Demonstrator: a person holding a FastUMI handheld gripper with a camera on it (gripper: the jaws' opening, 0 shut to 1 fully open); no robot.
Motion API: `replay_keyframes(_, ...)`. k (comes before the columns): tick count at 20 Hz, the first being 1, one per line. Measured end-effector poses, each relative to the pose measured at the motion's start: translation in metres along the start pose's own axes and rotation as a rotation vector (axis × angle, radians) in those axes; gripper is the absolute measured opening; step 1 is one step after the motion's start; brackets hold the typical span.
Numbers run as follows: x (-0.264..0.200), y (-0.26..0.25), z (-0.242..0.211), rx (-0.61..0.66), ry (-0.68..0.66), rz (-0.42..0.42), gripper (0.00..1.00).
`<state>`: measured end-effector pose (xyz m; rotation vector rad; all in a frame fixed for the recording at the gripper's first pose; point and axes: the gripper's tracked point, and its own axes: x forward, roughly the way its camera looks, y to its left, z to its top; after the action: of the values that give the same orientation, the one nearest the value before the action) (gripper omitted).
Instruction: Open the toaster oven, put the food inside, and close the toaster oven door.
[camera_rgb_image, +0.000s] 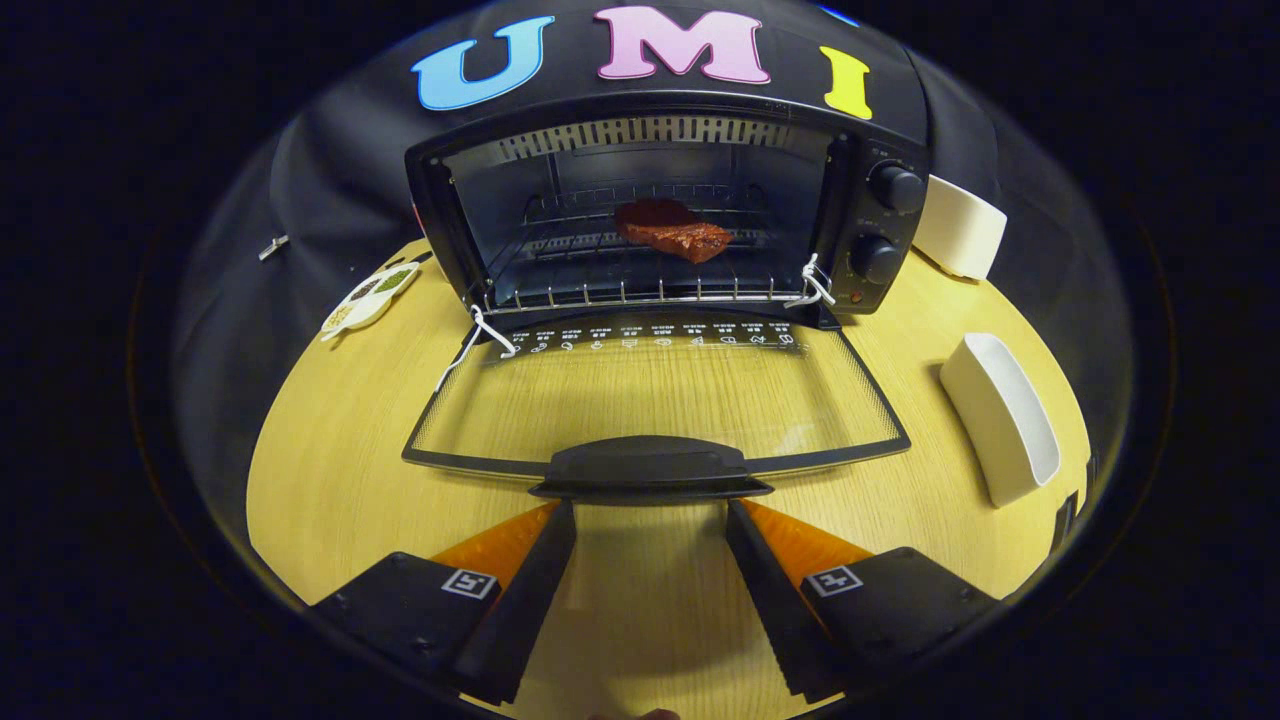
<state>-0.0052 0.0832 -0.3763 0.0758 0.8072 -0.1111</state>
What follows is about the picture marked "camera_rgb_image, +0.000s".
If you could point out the black toaster oven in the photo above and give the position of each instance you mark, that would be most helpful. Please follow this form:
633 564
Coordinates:
650 465

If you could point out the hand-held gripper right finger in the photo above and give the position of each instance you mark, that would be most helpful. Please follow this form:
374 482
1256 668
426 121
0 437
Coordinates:
778 610

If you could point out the white rectangular tray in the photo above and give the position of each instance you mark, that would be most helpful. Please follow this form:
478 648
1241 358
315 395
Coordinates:
1000 430

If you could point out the black backdrop cloth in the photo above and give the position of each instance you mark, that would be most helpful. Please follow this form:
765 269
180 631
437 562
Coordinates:
330 150

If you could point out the brown meat piece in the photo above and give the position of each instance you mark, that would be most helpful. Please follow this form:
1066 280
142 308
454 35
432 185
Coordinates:
680 238

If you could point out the white sectioned condiment dish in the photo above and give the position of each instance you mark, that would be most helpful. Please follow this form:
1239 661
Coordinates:
368 300

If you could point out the black clamp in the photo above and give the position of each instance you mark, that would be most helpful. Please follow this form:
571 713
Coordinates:
1065 520

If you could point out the silver cloth clip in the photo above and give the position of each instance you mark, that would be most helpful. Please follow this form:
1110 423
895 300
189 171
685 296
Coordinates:
273 247

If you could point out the white bread toaster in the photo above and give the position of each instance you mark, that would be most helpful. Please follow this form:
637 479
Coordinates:
960 230

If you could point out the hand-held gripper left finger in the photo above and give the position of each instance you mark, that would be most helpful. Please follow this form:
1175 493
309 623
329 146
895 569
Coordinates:
525 610

